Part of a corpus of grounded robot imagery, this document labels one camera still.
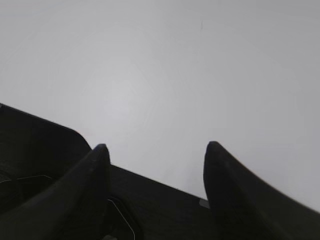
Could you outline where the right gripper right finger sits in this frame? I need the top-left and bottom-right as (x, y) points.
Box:
(203, 141), (320, 240)

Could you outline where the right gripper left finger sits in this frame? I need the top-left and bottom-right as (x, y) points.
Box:
(0, 144), (110, 240)

